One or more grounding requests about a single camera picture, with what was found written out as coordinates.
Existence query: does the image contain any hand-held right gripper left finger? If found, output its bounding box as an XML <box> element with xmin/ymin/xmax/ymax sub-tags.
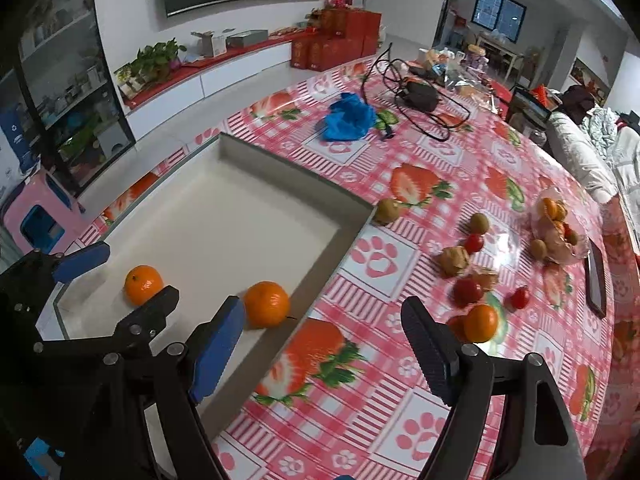
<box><xmin>75</xmin><ymin>296</ymin><xmax>247</xmax><ymax>480</ymax></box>

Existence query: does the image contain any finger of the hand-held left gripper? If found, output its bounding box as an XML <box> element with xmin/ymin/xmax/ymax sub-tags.
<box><xmin>0</xmin><ymin>241</ymin><xmax>112</xmax><ymax>322</ymax></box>
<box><xmin>30</xmin><ymin>285</ymin><xmax>181</xmax><ymax>357</ymax></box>

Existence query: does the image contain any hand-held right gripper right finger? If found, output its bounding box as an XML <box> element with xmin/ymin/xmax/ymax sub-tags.
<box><xmin>401</xmin><ymin>296</ymin><xmax>587</xmax><ymax>480</ymax></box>

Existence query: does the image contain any orange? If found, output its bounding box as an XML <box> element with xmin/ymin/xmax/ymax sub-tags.
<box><xmin>463</xmin><ymin>304</ymin><xmax>500</xmax><ymax>344</ymax></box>
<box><xmin>243</xmin><ymin>281</ymin><xmax>292</xmax><ymax>329</ymax></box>
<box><xmin>124</xmin><ymin>265</ymin><xmax>165</xmax><ymax>307</ymax></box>

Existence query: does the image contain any white rectangular tray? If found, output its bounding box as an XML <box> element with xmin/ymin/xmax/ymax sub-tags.
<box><xmin>37</xmin><ymin>131</ymin><xmax>377</xmax><ymax>468</ymax></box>

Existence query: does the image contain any pink plastic box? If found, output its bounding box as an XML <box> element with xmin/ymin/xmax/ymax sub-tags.
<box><xmin>2</xmin><ymin>170</ymin><xmax>86</xmax><ymax>256</ymax></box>

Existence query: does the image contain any red strawberry print tablecloth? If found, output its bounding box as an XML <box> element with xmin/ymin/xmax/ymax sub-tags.
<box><xmin>75</xmin><ymin>57</ymin><xmax>640</xmax><ymax>480</ymax></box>

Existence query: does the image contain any white bag with blue print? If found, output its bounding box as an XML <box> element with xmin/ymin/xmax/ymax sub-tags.
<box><xmin>0</xmin><ymin>100</ymin><xmax>38</xmax><ymax>181</ymax></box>

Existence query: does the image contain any glass display cabinet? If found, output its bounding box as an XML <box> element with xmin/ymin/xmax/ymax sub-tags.
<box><xmin>0</xmin><ymin>0</ymin><xmax>137</xmax><ymax>196</ymax></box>

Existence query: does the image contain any black phone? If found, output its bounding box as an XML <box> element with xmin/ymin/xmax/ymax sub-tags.
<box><xmin>584</xmin><ymin>237</ymin><xmax>608</xmax><ymax>318</ymax></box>

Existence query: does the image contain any small mandarin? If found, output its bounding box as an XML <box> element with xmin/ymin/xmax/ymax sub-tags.
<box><xmin>542</xmin><ymin>197</ymin><xmax>568</xmax><ymax>221</ymax></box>

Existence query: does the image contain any green potted plant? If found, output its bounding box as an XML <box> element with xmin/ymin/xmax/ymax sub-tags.
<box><xmin>115</xmin><ymin>37</ymin><xmax>188</xmax><ymax>86</ymax></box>

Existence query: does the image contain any white low cabinet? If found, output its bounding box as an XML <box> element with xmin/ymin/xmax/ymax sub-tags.
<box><xmin>122</xmin><ymin>35</ymin><xmax>297</xmax><ymax>137</ymax></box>

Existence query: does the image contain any crumpled blue cloth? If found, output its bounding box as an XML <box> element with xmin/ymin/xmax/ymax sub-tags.
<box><xmin>322</xmin><ymin>92</ymin><xmax>377</xmax><ymax>142</ymax></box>

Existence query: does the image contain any white sofa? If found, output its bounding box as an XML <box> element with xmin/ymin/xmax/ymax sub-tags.
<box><xmin>545</xmin><ymin>110</ymin><xmax>640</xmax><ymax>261</ymax></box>

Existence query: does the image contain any open cardboard box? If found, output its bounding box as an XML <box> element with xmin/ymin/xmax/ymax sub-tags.
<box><xmin>191</xmin><ymin>29</ymin><xmax>236</xmax><ymax>58</ymax></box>

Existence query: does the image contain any black pouch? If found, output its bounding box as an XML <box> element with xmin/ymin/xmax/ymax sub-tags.
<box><xmin>402</xmin><ymin>80</ymin><xmax>442</xmax><ymax>112</ymax></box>

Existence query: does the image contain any black chair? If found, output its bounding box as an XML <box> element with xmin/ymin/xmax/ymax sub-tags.
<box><xmin>510</xmin><ymin>85</ymin><xmax>551</xmax><ymax>128</ymax></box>

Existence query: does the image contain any grey flat box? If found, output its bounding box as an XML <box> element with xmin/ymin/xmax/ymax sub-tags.
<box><xmin>226</xmin><ymin>29</ymin><xmax>270</xmax><ymax>48</ymax></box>

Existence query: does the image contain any pile of snack packets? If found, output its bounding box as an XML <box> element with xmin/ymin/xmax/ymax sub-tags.
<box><xmin>415</xmin><ymin>46</ymin><xmax>493</xmax><ymax>93</ymax></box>

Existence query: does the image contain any pile of clothes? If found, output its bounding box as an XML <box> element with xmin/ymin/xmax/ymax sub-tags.
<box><xmin>562</xmin><ymin>85</ymin><xmax>640</xmax><ymax>151</ymax></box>

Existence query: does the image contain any wooden side table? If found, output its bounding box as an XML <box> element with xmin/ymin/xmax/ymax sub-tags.
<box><xmin>475</xmin><ymin>32</ymin><xmax>526</xmax><ymax>83</ymax></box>

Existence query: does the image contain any stack of red gift boxes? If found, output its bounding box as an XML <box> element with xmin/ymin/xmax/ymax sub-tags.
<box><xmin>290</xmin><ymin>7</ymin><xmax>383</xmax><ymax>72</ymax></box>

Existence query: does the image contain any dark window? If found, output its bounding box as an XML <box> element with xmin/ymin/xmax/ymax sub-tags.
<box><xmin>472</xmin><ymin>0</ymin><xmax>527</xmax><ymax>43</ymax></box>

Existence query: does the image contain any framed wall picture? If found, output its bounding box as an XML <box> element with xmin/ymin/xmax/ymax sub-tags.
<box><xmin>570</xmin><ymin>57</ymin><xmax>611</xmax><ymax>101</ymax></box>

